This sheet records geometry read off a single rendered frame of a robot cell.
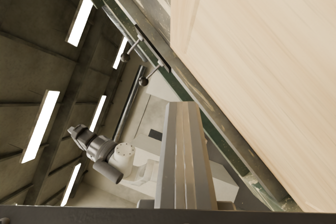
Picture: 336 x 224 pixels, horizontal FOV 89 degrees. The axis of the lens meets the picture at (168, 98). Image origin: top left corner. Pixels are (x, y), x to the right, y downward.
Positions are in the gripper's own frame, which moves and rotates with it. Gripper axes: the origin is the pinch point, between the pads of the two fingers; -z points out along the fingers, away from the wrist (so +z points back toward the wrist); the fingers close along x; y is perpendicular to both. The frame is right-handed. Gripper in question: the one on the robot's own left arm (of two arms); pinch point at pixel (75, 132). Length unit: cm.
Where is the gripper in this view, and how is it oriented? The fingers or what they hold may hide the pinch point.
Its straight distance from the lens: 75.0
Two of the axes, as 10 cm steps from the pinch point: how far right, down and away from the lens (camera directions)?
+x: 0.3, -6.8, -7.3
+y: -5.0, 6.3, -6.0
